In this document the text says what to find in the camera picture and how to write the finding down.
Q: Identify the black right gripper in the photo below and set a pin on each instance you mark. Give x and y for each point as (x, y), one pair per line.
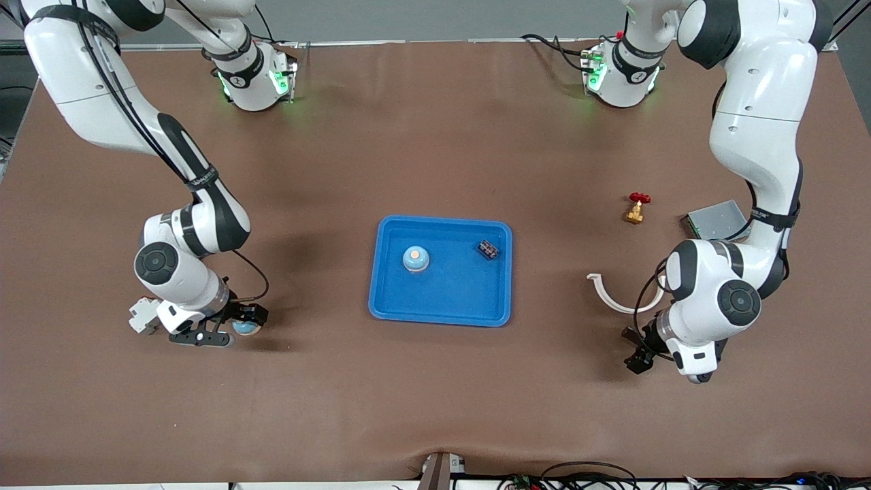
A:
(240, 313)

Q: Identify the silver metal power supply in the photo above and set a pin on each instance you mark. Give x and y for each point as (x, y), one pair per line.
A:
(714, 219)

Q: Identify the blue dome call bell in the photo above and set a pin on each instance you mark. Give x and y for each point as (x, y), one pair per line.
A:
(246, 329)
(416, 262)

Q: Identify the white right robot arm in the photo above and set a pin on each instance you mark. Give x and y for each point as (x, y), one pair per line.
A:
(88, 82)

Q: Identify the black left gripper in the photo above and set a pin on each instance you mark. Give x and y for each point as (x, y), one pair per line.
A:
(647, 341)

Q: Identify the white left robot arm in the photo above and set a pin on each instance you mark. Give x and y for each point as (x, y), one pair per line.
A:
(755, 122)

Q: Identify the aluminium frame beam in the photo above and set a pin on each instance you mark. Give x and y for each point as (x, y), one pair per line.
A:
(844, 22)

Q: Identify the white circuit breaker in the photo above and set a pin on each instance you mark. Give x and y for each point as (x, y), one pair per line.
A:
(141, 316)

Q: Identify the white semicircular pipe clamp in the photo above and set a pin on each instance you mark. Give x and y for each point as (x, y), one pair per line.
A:
(605, 300)

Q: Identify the small dark connector block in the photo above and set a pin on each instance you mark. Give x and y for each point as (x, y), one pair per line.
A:
(487, 250)

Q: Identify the blue plastic tray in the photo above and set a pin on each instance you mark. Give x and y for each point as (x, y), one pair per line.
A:
(449, 299)

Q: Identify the brown table edge post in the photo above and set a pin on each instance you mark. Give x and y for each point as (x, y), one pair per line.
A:
(435, 473)

